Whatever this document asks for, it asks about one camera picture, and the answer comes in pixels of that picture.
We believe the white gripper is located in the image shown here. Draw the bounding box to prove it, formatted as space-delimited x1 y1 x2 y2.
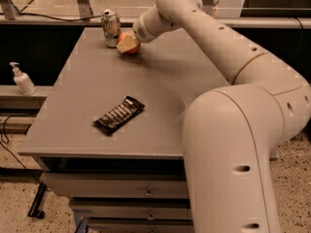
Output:
116 12 159 54

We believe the red apple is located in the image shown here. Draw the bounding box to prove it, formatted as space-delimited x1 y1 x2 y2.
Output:
117 30 142 55

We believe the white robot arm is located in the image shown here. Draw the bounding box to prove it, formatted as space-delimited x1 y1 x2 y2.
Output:
132 0 311 233

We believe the green 7up can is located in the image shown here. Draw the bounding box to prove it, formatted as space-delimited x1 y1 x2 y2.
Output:
101 9 121 48

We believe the black snack bar wrapper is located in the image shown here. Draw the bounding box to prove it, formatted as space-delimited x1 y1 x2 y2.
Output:
93 96 145 136

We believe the grey drawer cabinet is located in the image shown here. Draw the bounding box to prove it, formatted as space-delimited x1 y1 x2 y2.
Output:
17 27 279 233

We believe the white pump bottle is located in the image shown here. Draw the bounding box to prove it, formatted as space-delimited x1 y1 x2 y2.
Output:
10 62 36 95

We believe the top drawer knob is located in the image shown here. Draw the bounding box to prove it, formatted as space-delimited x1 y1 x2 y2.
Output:
144 188 154 198

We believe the drawer knob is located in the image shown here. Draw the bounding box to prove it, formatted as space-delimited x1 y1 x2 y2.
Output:
144 188 154 198
147 213 155 221

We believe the black cable behind window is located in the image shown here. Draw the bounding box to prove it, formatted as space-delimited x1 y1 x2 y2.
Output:
17 0 103 22

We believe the black floor cable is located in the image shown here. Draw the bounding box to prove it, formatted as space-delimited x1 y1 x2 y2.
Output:
0 113 45 186

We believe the black floor bracket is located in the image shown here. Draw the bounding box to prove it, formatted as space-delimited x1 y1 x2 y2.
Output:
27 183 47 219

